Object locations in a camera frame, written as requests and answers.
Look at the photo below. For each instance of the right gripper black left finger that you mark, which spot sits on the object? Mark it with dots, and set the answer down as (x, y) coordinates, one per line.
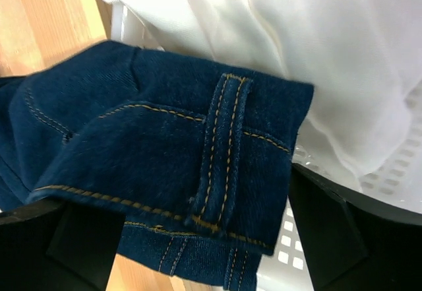
(56, 245)

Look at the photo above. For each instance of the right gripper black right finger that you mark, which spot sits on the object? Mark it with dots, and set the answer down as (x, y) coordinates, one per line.
(352, 241)

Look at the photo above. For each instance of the dark blue denim skirt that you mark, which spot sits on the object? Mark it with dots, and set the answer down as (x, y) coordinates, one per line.
(195, 154)

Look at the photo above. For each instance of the white pleated skirt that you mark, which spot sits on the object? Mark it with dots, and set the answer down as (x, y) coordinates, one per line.
(363, 58)

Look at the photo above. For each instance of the white perforated plastic basket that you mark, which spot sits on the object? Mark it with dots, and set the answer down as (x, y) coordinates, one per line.
(397, 183)

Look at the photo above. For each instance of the wooden clothes rack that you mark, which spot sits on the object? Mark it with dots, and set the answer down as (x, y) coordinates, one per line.
(36, 34)

